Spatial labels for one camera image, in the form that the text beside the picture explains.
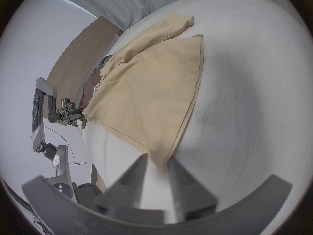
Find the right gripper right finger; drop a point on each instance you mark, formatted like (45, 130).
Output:
(193, 197)

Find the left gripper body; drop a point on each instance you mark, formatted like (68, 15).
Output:
(71, 115)

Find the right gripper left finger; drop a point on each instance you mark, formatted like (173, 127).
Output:
(124, 194)

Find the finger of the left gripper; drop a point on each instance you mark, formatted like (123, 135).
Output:
(79, 111)
(78, 117)

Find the beige shorts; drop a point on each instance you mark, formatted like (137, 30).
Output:
(146, 94)

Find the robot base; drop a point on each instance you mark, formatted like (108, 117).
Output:
(63, 170)

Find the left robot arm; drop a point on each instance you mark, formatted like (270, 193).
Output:
(38, 136)

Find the bed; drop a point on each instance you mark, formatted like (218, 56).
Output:
(244, 82)

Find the brown garment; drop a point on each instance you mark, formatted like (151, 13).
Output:
(89, 89)

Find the green garment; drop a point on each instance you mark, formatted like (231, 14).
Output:
(105, 60)

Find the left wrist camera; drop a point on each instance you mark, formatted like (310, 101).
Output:
(65, 103)

